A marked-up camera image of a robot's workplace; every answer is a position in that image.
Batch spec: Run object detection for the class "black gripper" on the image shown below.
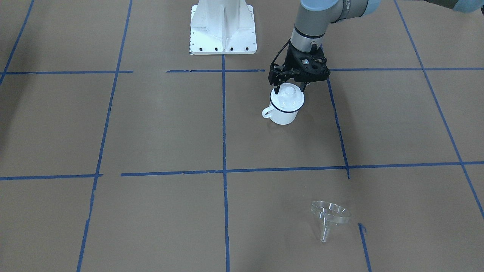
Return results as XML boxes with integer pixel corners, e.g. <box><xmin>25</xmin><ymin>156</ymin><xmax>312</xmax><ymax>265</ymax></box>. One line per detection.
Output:
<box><xmin>275</xmin><ymin>44</ymin><xmax>330</xmax><ymax>95</ymax></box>

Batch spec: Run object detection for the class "white cup lid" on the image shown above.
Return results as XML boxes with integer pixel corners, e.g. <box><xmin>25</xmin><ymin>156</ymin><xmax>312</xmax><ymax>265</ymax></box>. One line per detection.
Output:
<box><xmin>270</xmin><ymin>82</ymin><xmax>305</xmax><ymax>110</ymax></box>

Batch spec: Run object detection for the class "clear plastic funnel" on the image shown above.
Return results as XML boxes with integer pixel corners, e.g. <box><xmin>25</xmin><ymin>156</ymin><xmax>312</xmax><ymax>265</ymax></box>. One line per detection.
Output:
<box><xmin>311</xmin><ymin>200</ymin><xmax>352</xmax><ymax>243</ymax></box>

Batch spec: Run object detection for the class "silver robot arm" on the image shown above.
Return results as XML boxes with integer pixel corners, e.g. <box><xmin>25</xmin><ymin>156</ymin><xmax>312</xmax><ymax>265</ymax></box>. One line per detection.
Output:
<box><xmin>268</xmin><ymin>0</ymin><xmax>380</xmax><ymax>94</ymax></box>

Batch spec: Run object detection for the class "white enamel cup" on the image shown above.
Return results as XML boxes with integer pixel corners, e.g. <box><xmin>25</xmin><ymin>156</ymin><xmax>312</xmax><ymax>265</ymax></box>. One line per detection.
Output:
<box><xmin>261</xmin><ymin>100</ymin><xmax>304</xmax><ymax>125</ymax></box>

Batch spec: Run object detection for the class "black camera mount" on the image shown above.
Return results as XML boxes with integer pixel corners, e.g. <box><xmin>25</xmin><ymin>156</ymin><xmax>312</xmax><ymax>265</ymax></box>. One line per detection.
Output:
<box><xmin>268</xmin><ymin>63</ymin><xmax>292</xmax><ymax>87</ymax></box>

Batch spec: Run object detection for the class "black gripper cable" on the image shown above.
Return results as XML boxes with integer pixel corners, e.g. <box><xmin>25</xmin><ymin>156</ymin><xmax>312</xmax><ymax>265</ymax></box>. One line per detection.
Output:
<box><xmin>271</xmin><ymin>40</ymin><xmax>291</xmax><ymax>70</ymax></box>

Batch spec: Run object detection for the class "white camera stand pillar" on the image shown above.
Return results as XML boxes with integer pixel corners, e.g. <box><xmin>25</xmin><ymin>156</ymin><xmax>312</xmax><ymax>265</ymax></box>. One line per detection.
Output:
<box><xmin>189</xmin><ymin>0</ymin><xmax>258</xmax><ymax>55</ymax></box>

